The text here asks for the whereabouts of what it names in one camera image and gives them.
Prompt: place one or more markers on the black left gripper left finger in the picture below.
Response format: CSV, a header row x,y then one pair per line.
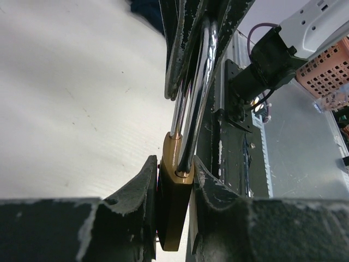
x,y
120,227

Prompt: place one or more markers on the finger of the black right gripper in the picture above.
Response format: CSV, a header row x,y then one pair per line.
x,y
228,14
180,19

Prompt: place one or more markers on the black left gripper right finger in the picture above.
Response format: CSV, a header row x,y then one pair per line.
x,y
227,227

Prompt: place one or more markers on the large brass padlock with keys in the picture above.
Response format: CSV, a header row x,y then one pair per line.
x,y
176,172

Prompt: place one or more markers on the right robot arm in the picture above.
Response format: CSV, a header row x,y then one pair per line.
x,y
197,34

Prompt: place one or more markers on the dark blue cloth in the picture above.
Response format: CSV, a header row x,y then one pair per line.
x,y
150,10

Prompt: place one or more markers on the pink perforated basket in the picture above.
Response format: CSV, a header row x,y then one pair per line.
x,y
327,72

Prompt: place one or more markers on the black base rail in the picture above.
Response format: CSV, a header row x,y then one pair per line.
x,y
231,151

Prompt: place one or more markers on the white slotted cable duct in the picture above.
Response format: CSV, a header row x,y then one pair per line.
x,y
257,122

